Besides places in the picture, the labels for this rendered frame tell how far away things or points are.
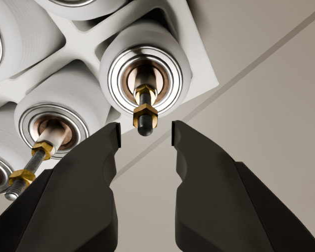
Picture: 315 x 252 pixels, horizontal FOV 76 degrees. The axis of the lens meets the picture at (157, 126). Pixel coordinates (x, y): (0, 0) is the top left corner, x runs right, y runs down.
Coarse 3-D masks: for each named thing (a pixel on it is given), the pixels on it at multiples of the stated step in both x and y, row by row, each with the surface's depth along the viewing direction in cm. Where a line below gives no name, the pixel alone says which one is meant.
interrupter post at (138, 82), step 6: (144, 72) 20; (138, 78) 19; (144, 78) 18; (150, 78) 18; (138, 84) 17; (144, 84) 17; (150, 84) 17; (156, 84) 19; (156, 90) 18; (156, 96) 18
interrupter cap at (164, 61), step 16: (128, 48) 18; (144, 48) 18; (160, 48) 18; (112, 64) 19; (128, 64) 19; (144, 64) 19; (160, 64) 19; (176, 64) 19; (112, 80) 20; (128, 80) 20; (160, 80) 20; (176, 80) 20; (112, 96) 21; (128, 96) 21; (160, 96) 21; (176, 96) 21; (128, 112) 22; (160, 112) 22
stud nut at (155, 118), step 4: (144, 104) 14; (148, 104) 14; (136, 108) 14; (140, 108) 14; (144, 108) 13; (148, 108) 14; (152, 108) 14; (136, 112) 14; (140, 112) 14; (144, 112) 14; (148, 112) 14; (152, 112) 14; (156, 112) 14; (136, 116) 14; (152, 116) 14; (156, 116) 14; (136, 120) 14; (152, 120) 14; (156, 120) 14; (132, 124) 14; (136, 124) 14; (152, 124) 14; (156, 124) 14
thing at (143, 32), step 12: (132, 24) 26; (144, 24) 23; (156, 24) 26; (120, 36) 19; (132, 36) 18; (144, 36) 18; (156, 36) 18; (168, 36) 19; (108, 48) 19; (120, 48) 19; (168, 48) 19; (180, 48) 20; (108, 60) 19; (180, 60) 20; (108, 96) 21; (180, 96) 21; (120, 108) 22
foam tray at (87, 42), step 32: (160, 0) 23; (64, 32) 24; (96, 32) 24; (192, 32) 25; (64, 64) 26; (96, 64) 26; (192, 64) 27; (0, 96) 28; (192, 96) 29; (128, 128) 31
